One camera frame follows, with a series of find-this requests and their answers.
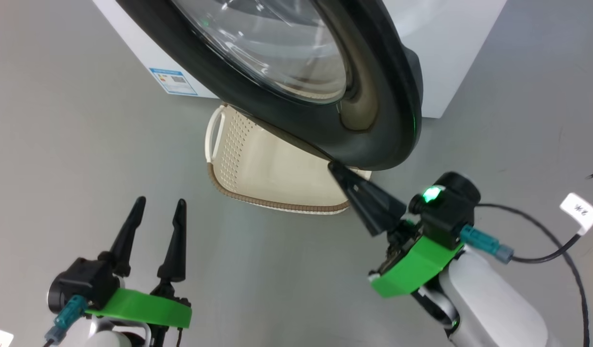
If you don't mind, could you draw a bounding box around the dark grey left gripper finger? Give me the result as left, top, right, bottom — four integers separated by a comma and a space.
157, 199, 188, 284
98, 196, 147, 278

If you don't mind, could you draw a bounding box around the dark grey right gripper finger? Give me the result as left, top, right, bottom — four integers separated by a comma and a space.
328, 161, 408, 237

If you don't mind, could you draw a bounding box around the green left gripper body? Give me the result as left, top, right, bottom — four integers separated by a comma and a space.
84, 283, 193, 329

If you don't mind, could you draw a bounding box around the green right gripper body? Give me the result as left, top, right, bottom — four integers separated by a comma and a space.
369, 219, 465, 298

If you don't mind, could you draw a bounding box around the black round glass washer door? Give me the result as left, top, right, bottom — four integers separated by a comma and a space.
116, 0, 423, 172

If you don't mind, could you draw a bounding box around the white front-load washing machine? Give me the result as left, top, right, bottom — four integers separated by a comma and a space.
92, 0, 509, 119

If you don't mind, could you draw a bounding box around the cream perforated plastic laundry basket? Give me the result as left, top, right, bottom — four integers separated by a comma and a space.
205, 104, 372, 215

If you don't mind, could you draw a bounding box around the blue energy label sticker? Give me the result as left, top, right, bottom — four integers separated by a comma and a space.
149, 67, 198, 96

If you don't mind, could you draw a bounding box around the black cable with teal plug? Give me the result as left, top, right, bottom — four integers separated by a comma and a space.
460, 169, 593, 347
43, 295, 88, 347

